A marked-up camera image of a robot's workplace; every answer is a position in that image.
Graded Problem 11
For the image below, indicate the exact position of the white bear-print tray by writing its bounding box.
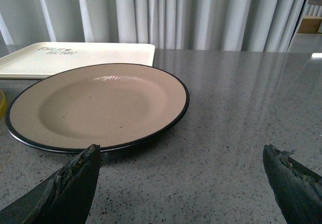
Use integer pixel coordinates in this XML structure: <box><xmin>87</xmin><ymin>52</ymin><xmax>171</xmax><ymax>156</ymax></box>
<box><xmin>1</xmin><ymin>42</ymin><xmax>155</xmax><ymax>79</ymax></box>

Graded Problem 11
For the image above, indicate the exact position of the beige plate with black rim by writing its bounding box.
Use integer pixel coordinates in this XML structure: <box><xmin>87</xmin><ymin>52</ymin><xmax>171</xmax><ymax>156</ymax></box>
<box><xmin>6</xmin><ymin>63</ymin><xmax>190</xmax><ymax>154</ymax></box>

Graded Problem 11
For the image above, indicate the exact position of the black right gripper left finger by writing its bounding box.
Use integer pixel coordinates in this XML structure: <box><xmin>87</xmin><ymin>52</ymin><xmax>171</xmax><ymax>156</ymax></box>
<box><xmin>1</xmin><ymin>144</ymin><xmax>101</xmax><ymax>223</ymax></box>

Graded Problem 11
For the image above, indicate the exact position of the yellow round object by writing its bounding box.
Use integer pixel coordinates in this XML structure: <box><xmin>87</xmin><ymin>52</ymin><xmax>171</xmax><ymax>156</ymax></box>
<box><xmin>0</xmin><ymin>90</ymin><xmax>8</xmax><ymax>119</ymax></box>

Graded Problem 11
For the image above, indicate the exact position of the brown cardboard box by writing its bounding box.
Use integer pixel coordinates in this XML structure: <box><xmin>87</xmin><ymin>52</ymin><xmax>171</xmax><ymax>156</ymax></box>
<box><xmin>298</xmin><ymin>16</ymin><xmax>321</xmax><ymax>34</ymax></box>

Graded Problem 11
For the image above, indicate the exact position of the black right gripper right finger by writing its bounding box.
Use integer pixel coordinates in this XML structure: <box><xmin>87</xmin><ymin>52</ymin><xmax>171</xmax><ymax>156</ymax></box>
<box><xmin>263</xmin><ymin>144</ymin><xmax>321</xmax><ymax>223</ymax></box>

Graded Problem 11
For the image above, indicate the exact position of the grey pleated curtain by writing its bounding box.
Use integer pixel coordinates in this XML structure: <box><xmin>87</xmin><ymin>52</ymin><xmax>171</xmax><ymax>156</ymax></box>
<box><xmin>1</xmin><ymin>0</ymin><xmax>307</xmax><ymax>52</ymax></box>

